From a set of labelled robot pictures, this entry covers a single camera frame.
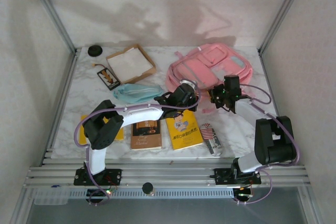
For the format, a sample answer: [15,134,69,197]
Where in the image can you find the pink school backpack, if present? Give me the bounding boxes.
[165,42,254,114]

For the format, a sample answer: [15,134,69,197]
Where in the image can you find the yellow book with cartoon figure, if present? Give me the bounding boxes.
[165,110,204,151]

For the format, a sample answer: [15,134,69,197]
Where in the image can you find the brown book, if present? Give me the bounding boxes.
[130,119,163,151]

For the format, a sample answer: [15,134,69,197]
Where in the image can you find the red white striped can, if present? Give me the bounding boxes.
[199,123,224,156]

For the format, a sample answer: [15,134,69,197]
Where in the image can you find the yellow book with black text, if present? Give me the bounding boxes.
[80,114,125,147]

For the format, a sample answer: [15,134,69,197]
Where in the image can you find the black pack with gold print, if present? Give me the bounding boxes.
[90,62,122,91]

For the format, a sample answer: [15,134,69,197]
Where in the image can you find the brown cardboard box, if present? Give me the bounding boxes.
[106,44,158,84]

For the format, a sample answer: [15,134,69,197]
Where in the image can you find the white paper sheet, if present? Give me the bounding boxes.
[108,47,153,82]

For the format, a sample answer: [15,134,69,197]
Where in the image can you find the black round rubber cap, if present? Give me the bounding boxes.
[87,45,103,57]

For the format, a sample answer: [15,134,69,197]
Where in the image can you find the black round knob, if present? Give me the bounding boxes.
[141,182,155,196]

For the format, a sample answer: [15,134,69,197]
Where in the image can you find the grey metal panel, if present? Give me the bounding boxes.
[25,188,310,224]

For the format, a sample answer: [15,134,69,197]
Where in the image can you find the aluminium right side rail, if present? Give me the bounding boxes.
[258,49,296,167]

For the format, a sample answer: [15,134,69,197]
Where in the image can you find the aluminium rail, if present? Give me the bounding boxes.
[258,49,296,167]
[39,49,81,167]

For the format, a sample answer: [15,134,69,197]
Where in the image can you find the aluminium front rail bed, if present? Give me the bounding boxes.
[23,157,313,190]

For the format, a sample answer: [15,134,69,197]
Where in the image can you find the aluminium right frame post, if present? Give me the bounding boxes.
[258,0,310,56]

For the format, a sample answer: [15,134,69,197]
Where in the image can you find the aluminium frame post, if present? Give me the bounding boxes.
[24,0,78,54]
[258,0,310,56]

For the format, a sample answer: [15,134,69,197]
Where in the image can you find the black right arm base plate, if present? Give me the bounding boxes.
[214,167,263,186]

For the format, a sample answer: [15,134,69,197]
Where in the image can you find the grey slotted cable duct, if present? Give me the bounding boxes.
[67,189,236,198]

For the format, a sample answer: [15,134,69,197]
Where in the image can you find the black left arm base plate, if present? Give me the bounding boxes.
[73,167,123,186]

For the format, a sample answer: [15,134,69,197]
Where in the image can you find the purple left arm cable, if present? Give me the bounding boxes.
[74,87,202,207]

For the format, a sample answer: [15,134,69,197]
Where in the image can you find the aluminium left side rail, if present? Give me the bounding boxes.
[39,49,81,167]

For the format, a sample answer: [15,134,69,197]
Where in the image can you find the aluminium left frame post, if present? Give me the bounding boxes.
[24,0,78,54]

